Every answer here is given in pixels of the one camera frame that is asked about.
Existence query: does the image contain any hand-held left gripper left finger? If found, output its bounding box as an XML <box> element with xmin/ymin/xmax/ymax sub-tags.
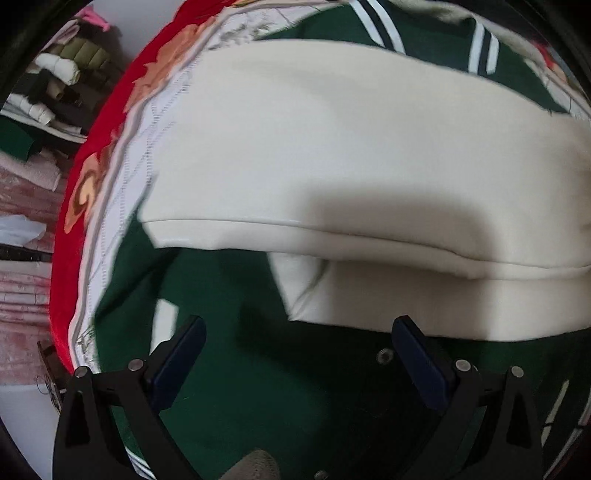
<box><xmin>52</xmin><ymin>315</ymin><xmax>207</xmax><ymax>480</ymax></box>

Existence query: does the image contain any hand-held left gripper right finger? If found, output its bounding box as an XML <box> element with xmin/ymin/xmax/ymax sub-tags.
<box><xmin>392</xmin><ymin>315</ymin><xmax>544</xmax><ymax>480</ymax></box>

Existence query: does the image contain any green and white varsity jacket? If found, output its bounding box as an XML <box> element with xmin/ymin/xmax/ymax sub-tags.
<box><xmin>92</xmin><ymin>0</ymin><xmax>591</xmax><ymax>480</ymax></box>

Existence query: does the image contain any pile of folded clothes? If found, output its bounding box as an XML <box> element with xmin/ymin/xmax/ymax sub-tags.
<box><xmin>2</xmin><ymin>9</ymin><xmax>125</xmax><ymax>139</ymax></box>

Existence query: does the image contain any grey knit cloth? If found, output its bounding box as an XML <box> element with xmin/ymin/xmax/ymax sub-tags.
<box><xmin>221</xmin><ymin>449</ymin><xmax>282</xmax><ymax>480</ymax></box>

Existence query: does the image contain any pink patterned cloth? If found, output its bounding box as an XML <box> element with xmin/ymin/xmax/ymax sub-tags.
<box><xmin>0</xmin><ymin>154</ymin><xmax>63</xmax><ymax>386</ymax></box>

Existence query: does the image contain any white plastic bag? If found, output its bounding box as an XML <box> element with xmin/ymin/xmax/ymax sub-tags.
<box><xmin>0</xmin><ymin>213</ymin><xmax>48</xmax><ymax>246</ymax></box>

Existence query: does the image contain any red floral blanket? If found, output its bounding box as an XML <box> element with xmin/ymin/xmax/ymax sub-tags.
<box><xmin>48</xmin><ymin>0</ymin><xmax>591</xmax><ymax>462</ymax></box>

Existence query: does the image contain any small green cloth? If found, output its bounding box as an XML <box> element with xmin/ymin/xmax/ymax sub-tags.
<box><xmin>0</xmin><ymin>115</ymin><xmax>38</xmax><ymax>163</ymax></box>

